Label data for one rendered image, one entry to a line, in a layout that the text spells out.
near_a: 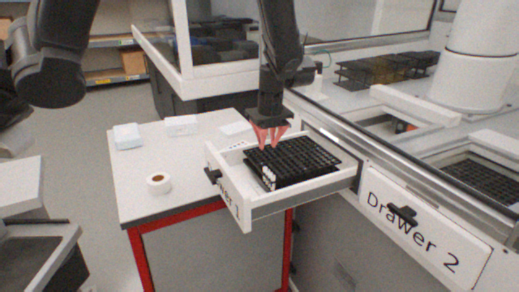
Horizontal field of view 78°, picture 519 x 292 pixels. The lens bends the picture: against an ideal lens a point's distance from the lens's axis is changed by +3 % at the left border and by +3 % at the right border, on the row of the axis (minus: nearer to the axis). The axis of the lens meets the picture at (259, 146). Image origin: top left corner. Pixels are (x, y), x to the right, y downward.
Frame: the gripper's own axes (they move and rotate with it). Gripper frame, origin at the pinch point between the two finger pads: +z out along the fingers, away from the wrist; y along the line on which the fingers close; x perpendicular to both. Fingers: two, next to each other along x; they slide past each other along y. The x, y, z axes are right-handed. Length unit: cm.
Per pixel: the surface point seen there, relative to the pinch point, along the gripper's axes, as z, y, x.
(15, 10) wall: 25, 119, -413
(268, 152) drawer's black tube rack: 8.1, -4.7, -8.2
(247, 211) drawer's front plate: 9.2, 9.7, 11.1
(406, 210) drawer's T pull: 5.3, -20.1, 27.1
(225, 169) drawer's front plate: 5.5, 10.7, -1.3
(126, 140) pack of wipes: 21, 32, -53
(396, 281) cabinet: 30.7, -25.9, 27.5
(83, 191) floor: 105, 66, -146
